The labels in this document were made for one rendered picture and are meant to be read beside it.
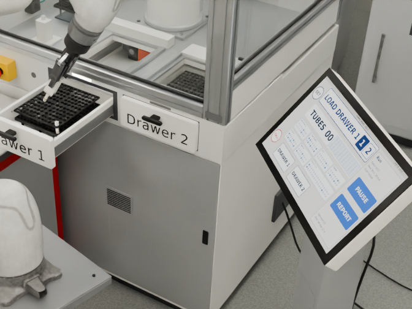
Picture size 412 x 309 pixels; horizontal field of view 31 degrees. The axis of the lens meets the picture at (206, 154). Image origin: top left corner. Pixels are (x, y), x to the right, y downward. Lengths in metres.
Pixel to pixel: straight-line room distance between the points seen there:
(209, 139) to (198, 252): 0.49
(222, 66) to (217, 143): 0.27
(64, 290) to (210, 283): 0.87
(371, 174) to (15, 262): 0.90
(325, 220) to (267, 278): 1.29
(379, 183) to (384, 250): 1.58
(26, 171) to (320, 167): 1.13
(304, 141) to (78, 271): 0.70
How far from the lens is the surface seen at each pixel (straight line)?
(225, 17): 2.11
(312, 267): 2.19
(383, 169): 1.82
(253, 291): 3.07
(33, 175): 2.70
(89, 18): 2.04
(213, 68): 2.20
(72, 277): 2.00
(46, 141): 2.26
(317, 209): 1.90
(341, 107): 2.01
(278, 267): 3.19
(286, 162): 2.05
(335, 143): 1.96
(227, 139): 2.33
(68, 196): 2.91
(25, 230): 1.86
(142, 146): 2.52
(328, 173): 1.93
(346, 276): 2.17
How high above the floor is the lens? 2.19
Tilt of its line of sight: 35 degrees down
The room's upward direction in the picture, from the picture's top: 4 degrees clockwise
